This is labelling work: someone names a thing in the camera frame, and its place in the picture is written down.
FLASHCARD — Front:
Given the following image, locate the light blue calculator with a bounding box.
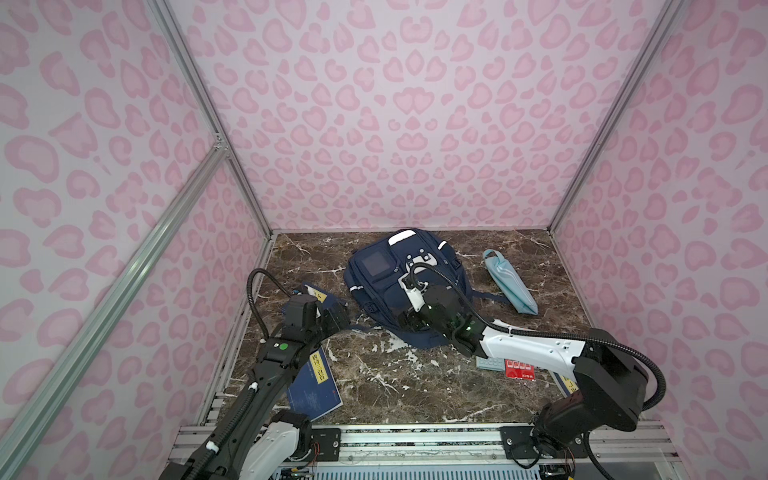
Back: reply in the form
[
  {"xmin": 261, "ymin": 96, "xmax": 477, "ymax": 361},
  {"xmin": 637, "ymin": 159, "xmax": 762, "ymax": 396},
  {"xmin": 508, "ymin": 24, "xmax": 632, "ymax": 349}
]
[{"xmin": 475, "ymin": 357, "xmax": 505, "ymax": 372}]

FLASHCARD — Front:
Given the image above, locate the navy blue student backpack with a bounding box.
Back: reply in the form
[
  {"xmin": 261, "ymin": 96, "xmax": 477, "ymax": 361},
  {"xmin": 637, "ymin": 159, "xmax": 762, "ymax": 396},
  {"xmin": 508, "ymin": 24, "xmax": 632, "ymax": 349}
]
[{"xmin": 344, "ymin": 228, "xmax": 509, "ymax": 349}]

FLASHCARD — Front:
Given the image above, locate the light blue pencil pouch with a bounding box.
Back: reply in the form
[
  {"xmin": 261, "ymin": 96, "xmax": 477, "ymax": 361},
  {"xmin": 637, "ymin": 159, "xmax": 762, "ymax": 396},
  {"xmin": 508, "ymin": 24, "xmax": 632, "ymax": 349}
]
[{"xmin": 483, "ymin": 249, "xmax": 539, "ymax": 315}]

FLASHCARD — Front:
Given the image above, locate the aluminium frame post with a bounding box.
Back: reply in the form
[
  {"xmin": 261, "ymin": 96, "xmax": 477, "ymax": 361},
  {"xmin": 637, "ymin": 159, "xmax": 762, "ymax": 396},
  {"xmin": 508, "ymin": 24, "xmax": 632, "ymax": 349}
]
[
  {"xmin": 547, "ymin": 0, "xmax": 688, "ymax": 238},
  {"xmin": 146, "ymin": 0, "xmax": 273, "ymax": 239}
]

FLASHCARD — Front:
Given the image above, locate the red calculator package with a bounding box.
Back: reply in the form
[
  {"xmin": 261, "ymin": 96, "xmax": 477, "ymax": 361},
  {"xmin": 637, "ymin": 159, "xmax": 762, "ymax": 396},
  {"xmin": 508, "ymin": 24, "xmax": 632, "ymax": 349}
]
[{"xmin": 504, "ymin": 359, "xmax": 536, "ymax": 381}]

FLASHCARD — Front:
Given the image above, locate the aluminium frame strut left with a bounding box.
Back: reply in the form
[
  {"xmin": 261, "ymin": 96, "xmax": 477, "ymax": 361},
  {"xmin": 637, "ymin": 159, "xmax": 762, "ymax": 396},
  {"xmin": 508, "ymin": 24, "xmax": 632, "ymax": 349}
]
[{"xmin": 1, "ymin": 145, "xmax": 229, "ymax": 479}]

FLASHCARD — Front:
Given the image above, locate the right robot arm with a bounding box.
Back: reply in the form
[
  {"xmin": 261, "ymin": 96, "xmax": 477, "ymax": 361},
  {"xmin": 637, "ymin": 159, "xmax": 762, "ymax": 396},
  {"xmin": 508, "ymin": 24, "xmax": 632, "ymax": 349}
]
[{"xmin": 400, "ymin": 263, "xmax": 667, "ymax": 457}]

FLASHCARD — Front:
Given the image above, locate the blue book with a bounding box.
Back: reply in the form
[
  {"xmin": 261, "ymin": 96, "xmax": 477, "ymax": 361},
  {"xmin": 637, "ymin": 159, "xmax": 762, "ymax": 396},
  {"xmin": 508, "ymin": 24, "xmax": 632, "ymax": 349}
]
[
  {"xmin": 550, "ymin": 372, "xmax": 578, "ymax": 397},
  {"xmin": 281, "ymin": 282, "xmax": 349, "ymax": 329},
  {"xmin": 287, "ymin": 348, "xmax": 343, "ymax": 421}
]

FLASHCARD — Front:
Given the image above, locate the aluminium frame post right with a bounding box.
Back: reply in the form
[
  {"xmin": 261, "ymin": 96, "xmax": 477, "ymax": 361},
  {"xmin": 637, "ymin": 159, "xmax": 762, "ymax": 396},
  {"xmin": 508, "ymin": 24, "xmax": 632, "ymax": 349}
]
[{"xmin": 547, "ymin": 0, "xmax": 688, "ymax": 238}]

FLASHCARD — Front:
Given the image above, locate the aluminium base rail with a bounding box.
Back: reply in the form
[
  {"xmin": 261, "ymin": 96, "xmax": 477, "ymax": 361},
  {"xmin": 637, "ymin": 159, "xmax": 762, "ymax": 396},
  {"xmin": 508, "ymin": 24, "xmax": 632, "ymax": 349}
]
[{"xmin": 197, "ymin": 421, "xmax": 688, "ymax": 479}]

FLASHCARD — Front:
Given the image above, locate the aluminium frame post left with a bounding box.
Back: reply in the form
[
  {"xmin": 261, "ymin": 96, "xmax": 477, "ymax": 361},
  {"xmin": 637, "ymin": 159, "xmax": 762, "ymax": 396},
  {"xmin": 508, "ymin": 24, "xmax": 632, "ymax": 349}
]
[{"xmin": 146, "ymin": 0, "xmax": 273, "ymax": 239}]

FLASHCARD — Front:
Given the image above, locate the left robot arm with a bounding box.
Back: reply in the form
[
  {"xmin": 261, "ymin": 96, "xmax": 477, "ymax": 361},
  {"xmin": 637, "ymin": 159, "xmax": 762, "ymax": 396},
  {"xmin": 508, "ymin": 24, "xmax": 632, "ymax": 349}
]
[{"xmin": 160, "ymin": 294, "xmax": 350, "ymax": 479}]

